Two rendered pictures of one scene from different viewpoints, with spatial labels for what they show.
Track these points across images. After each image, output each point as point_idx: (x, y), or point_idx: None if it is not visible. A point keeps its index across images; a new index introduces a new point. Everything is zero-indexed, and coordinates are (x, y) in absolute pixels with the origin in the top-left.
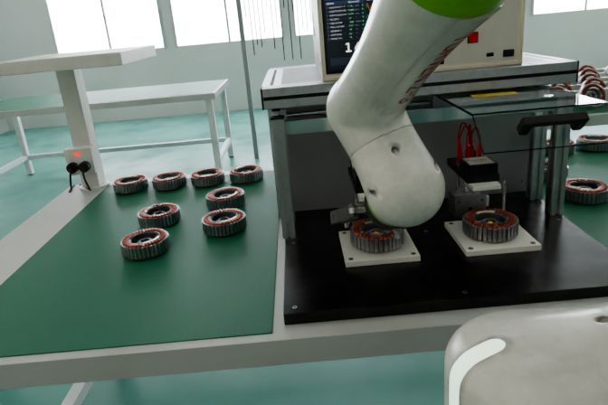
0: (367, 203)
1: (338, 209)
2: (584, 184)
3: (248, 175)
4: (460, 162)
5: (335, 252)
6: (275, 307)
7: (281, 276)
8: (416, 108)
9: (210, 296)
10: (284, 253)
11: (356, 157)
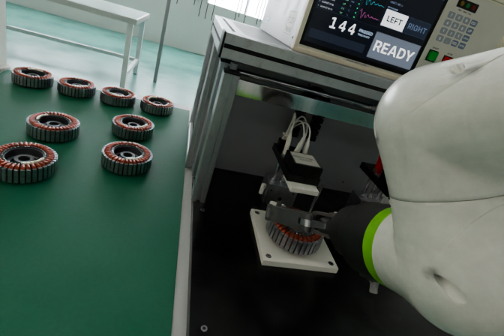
0: (364, 248)
1: (283, 208)
2: None
3: (159, 108)
4: (384, 175)
5: (247, 237)
6: (174, 312)
7: (184, 254)
8: (351, 106)
9: (90, 271)
10: (189, 218)
11: (429, 211)
